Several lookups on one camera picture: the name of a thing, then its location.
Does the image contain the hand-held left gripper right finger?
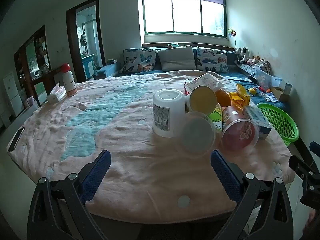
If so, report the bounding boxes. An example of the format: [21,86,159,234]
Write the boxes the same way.
[210,149,294,240]

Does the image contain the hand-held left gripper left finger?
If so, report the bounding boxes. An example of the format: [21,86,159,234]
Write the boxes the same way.
[27,149,112,240]

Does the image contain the green plastic basket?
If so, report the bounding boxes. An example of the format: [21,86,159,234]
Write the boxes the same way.
[257,103,300,147]

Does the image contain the red printed plastic cup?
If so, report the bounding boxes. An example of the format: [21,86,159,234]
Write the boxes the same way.
[220,105,260,153]

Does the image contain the clear plastic cup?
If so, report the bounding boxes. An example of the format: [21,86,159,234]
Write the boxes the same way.
[175,111,216,155]

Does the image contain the green labelled bottle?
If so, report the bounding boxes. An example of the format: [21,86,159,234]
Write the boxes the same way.
[209,104,223,133]

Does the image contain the blue white carton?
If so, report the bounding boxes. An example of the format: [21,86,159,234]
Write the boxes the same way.
[244,105,272,140]

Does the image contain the orange fruit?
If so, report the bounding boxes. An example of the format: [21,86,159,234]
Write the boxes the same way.
[215,89,232,107]

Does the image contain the yellow lidded cup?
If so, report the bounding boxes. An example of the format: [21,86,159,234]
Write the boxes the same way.
[186,85,218,114]

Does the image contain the yellow snack packet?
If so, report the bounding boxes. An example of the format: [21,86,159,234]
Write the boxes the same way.
[229,83,250,108]

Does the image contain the white plastic jar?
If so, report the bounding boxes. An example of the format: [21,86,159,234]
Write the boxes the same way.
[152,89,185,138]

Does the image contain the white printed packet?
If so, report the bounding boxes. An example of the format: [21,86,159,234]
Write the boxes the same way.
[185,72,224,93]

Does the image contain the person's right hand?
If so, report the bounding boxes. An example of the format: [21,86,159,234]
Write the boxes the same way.
[303,209,318,234]

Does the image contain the open cardboard box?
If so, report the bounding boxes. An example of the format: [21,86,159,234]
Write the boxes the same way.
[271,83,293,102]

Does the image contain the printed paper sheets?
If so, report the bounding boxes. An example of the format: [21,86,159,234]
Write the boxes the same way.
[260,92,278,103]

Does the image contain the clear storage box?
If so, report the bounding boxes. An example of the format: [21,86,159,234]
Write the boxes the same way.
[254,66,273,90]

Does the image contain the black phone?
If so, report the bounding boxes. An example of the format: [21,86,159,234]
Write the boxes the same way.
[8,127,25,152]

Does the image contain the white pink tissue box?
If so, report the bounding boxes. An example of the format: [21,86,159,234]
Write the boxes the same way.
[47,82,67,103]

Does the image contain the red capped white bottle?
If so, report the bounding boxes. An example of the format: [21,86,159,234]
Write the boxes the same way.
[61,63,78,97]

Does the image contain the pile of stuffed toys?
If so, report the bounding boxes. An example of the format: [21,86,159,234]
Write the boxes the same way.
[251,55,272,73]

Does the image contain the blue covered sofa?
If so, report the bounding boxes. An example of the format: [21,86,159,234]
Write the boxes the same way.
[96,46,292,110]

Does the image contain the dark wooden chair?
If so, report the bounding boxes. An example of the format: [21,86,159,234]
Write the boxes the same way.
[41,65,68,98]

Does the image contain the blue cabinet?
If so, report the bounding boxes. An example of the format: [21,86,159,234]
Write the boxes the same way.
[81,54,95,80]

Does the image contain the butterfly print pillow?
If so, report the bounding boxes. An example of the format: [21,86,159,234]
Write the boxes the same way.
[119,48,158,74]
[196,46,229,73]

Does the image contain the black white plush toy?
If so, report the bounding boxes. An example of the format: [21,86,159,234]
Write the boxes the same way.
[232,47,249,63]

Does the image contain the white drawer cabinet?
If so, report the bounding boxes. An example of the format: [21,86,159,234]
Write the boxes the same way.
[2,71,25,118]

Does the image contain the grey pillow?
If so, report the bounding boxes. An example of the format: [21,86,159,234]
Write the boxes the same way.
[157,45,197,72]

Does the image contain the dark wooden display cabinet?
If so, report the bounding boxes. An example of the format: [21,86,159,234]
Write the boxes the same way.
[14,25,53,103]

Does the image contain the colourful pinwheel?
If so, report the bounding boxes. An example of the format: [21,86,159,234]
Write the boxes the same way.
[227,27,238,49]

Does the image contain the green framed window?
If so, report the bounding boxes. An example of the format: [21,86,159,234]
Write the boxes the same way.
[141,0,227,38]

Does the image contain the dark wooden door frame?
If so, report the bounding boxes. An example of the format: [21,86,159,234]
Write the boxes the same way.
[66,0,107,83]

